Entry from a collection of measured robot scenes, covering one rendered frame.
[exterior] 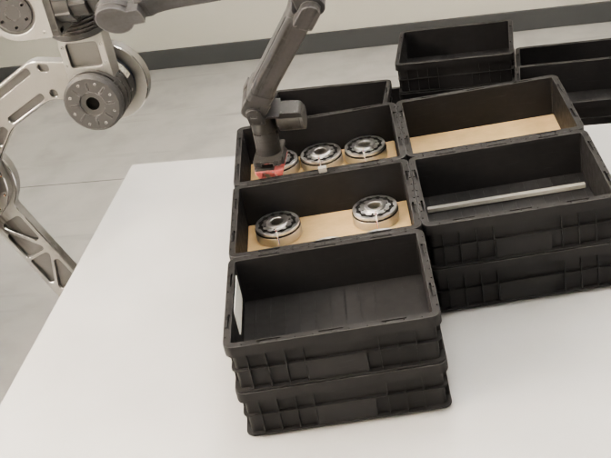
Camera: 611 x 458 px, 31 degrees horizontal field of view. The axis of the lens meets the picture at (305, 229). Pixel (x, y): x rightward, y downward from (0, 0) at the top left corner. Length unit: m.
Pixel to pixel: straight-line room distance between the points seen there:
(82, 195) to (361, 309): 2.66
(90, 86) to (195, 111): 2.65
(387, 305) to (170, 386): 0.49
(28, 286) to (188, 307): 1.72
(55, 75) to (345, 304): 0.95
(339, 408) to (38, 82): 1.14
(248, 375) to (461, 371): 0.44
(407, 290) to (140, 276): 0.76
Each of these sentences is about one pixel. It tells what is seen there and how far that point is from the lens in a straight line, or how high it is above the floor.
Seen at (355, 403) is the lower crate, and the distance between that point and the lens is 2.09.
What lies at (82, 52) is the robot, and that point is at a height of 1.24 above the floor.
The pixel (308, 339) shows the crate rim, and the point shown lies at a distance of 1.98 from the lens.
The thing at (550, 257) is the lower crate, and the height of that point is 0.81.
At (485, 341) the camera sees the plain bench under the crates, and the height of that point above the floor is 0.70.
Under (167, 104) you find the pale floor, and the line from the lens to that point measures 5.32.
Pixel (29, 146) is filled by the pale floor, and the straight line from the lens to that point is 5.29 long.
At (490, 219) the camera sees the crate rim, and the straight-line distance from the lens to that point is 2.23.
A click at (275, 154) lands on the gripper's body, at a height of 0.96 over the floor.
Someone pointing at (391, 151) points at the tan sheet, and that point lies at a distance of 2.72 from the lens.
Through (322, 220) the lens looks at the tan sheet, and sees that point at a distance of 2.49.
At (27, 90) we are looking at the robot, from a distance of 2.75.
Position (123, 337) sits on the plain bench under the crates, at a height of 0.70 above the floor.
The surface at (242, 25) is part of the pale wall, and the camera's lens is 5.56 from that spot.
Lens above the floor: 2.11
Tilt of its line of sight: 31 degrees down
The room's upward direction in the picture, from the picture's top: 12 degrees counter-clockwise
